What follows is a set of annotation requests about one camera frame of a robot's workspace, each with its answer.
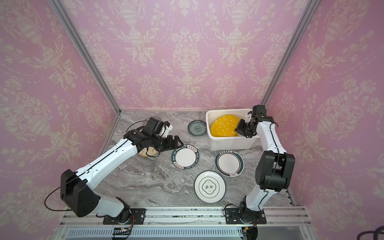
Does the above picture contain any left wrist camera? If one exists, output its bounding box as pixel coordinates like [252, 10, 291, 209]
[159, 121, 173, 138]

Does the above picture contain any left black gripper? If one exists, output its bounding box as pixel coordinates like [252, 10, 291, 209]
[151, 134, 185, 152]

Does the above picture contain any yellow scalloped dotted plate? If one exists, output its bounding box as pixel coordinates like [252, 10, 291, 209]
[211, 115, 240, 138]

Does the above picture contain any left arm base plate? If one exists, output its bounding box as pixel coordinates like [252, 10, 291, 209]
[103, 208, 147, 226]

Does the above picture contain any small blue patterned plate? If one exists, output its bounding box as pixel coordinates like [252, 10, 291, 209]
[188, 120, 208, 137]

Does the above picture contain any green rim Hao Wei plate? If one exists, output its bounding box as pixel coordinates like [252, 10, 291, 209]
[171, 145, 200, 170]

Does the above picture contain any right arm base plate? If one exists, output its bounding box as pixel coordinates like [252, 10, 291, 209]
[223, 208, 267, 225]

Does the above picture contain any aluminium mounting rail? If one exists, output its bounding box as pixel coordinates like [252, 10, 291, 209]
[59, 205, 313, 228]

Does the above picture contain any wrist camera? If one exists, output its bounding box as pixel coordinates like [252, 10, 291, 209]
[159, 121, 173, 138]
[245, 111, 254, 124]

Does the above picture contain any left aluminium corner post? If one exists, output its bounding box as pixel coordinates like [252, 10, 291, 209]
[48, 0, 121, 115]

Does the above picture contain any aluminium corner post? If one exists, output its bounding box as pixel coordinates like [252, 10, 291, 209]
[48, 0, 121, 115]
[262, 0, 321, 106]

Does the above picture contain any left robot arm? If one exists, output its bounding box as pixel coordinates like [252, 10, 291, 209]
[60, 118, 184, 224]

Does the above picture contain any green red rim plate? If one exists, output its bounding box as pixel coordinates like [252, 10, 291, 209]
[215, 150, 245, 178]

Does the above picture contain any right aluminium corner post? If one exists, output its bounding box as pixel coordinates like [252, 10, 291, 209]
[262, 0, 321, 106]

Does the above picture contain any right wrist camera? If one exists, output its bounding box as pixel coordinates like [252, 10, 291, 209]
[245, 111, 254, 124]

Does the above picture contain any white plastic bin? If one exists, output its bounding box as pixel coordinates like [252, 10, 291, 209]
[206, 109, 260, 151]

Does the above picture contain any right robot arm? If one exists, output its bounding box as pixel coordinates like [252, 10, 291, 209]
[235, 105, 296, 224]

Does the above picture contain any cream plate with grass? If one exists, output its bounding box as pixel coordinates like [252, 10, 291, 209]
[138, 147, 160, 158]

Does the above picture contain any white clover emblem plate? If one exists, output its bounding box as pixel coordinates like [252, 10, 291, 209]
[194, 171, 227, 204]

